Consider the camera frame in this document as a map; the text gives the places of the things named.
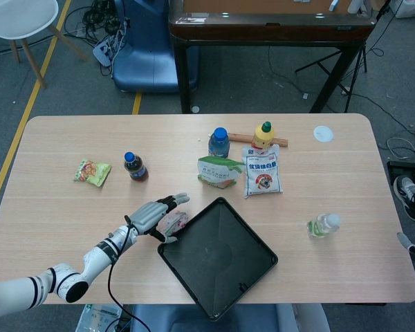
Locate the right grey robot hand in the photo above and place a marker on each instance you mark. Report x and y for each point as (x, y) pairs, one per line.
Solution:
(409, 245)

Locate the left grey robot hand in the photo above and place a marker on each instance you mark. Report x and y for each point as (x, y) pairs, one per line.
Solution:
(147, 216)

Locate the pink snack packet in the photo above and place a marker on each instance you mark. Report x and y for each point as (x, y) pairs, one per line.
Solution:
(174, 221)

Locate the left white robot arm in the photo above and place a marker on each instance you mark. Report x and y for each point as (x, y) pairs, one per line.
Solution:
(97, 257)

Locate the green snack packet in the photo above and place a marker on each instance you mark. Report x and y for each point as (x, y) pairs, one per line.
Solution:
(91, 172)

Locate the black square plastic tray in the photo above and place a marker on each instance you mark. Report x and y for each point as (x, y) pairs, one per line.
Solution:
(221, 263)

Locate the dark tea bottle blue cap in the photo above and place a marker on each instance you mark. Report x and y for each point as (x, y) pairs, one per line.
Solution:
(136, 169)

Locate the grey black sneaker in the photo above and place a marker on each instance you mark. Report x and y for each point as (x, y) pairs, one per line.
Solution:
(406, 193)

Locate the black floor pedal box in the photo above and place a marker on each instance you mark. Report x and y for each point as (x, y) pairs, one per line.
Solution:
(406, 167)

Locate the green white corn starch bag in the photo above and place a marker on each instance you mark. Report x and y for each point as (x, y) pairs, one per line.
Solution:
(217, 171)

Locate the clear bottle green label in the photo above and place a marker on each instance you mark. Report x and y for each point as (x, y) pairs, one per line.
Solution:
(321, 226)

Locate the clear water bottle blue cap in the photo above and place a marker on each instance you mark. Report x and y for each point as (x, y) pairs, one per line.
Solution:
(218, 143)

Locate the blue seat base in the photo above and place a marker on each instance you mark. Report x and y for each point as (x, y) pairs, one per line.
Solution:
(180, 323)

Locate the clear plastic bag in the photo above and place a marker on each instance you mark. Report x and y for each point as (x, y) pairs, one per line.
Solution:
(97, 318)

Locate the white round floor disc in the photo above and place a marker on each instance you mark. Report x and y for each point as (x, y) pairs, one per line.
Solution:
(195, 109)

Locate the wooden rolling pin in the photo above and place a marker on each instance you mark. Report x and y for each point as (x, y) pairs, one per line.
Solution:
(240, 137)

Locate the white sugar bag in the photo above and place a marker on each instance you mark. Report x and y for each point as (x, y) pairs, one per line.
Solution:
(263, 174)

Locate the white robot body cover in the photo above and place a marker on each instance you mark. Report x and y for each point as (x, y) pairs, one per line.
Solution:
(307, 318)

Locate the yellow squeeze bottle green cap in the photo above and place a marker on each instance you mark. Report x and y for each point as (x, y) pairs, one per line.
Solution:
(263, 136)

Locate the white round lid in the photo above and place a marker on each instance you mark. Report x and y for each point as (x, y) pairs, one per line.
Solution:
(323, 133)

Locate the white power strip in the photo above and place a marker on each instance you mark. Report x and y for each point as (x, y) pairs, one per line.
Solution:
(103, 50)

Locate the black tripod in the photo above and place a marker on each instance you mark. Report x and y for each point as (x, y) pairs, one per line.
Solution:
(359, 55)

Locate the brown mahjong table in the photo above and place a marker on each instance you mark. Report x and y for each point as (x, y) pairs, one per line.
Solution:
(269, 29)

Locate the white chair wooden legs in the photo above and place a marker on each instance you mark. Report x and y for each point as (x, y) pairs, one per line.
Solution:
(20, 17)

